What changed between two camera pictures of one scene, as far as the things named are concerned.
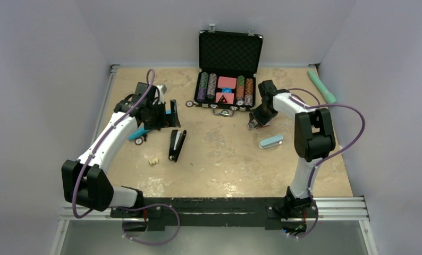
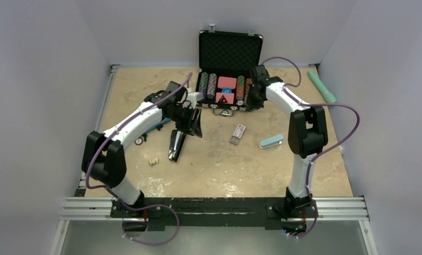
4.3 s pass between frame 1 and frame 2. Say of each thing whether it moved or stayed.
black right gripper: moved
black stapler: stayed
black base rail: stayed
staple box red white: moved
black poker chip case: stayed
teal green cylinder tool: stayed
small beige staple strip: stayed
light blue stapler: stayed
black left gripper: moved
